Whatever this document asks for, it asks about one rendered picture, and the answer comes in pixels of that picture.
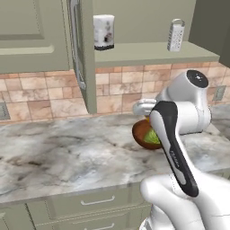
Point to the brown wooden salad bowl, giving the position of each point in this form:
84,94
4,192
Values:
140,133

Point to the grey wall outlet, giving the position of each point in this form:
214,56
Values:
219,93
3,111

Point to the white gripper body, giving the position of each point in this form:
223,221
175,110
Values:
143,107

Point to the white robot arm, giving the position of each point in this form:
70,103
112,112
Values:
191,119

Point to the green closed cabinet door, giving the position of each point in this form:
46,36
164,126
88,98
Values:
30,33

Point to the green drawer front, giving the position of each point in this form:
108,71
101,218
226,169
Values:
66,205
125,220

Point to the dark green open cabinet door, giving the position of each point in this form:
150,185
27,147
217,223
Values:
212,27

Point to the green base cupboard door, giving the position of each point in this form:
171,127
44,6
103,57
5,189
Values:
15,218

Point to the silver metal cheese grater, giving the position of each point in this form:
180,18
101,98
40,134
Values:
175,37

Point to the green wall cabinet shelf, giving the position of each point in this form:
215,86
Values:
143,54

